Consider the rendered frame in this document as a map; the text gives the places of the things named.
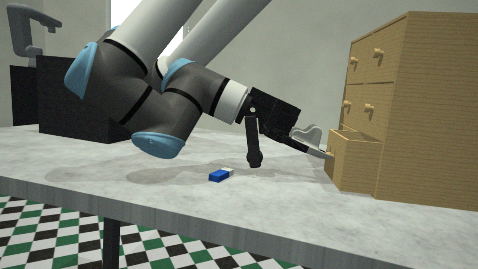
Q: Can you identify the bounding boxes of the brown wooden chest of drawers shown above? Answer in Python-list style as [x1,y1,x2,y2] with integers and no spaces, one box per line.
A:
[339,11,478,212]

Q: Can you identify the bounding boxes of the blue and white eraser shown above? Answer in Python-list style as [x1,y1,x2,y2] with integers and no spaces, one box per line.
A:
[208,167,234,183]

